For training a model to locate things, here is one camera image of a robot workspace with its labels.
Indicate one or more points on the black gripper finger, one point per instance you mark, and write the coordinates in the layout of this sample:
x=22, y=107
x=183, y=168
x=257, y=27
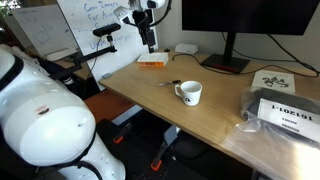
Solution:
x=151, y=45
x=144, y=37

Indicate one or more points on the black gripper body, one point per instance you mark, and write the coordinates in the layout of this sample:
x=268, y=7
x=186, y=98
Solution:
x=142, y=20

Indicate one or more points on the black marker pen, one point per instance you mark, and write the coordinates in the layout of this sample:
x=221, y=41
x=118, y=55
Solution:
x=169, y=82

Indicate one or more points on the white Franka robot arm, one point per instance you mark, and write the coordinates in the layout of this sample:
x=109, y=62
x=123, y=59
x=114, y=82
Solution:
x=43, y=126

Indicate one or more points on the white mug with black logo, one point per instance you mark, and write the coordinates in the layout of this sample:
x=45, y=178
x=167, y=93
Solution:
x=190, y=94

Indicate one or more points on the white and orange box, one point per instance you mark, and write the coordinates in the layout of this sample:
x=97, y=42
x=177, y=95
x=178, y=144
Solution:
x=153, y=59

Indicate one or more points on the small white device box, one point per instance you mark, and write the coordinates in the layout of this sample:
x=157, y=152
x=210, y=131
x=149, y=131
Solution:
x=186, y=48

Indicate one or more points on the large whiteboard with blue writing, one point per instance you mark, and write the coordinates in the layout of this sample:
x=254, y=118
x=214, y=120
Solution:
x=100, y=56

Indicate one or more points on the grey whiteboard eraser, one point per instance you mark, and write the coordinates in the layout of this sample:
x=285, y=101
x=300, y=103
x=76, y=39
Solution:
x=107, y=75

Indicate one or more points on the black monitor stand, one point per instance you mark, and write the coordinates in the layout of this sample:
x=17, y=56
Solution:
x=227, y=61

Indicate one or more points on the black computer monitor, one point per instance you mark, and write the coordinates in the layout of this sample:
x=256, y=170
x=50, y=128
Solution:
x=246, y=15

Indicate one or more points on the small whiteboard with sketch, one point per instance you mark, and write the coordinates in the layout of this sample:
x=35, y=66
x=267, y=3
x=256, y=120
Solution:
x=43, y=30

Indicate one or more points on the white booklet with black drawing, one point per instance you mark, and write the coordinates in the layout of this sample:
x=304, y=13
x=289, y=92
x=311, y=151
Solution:
x=273, y=81

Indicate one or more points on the bag with white label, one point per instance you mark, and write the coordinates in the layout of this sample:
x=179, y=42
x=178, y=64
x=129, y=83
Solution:
x=286, y=115

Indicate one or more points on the clear empty plastic bag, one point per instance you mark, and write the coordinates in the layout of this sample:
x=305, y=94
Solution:
x=270, y=150

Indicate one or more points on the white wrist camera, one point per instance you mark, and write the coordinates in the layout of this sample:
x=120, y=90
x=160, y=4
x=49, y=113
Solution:
x=122, y=14

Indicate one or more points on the black stereo camera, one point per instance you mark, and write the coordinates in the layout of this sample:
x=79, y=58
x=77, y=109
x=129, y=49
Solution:
x=106, y=29

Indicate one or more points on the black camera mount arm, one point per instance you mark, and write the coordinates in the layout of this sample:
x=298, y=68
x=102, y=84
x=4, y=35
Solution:
x=83, y=60

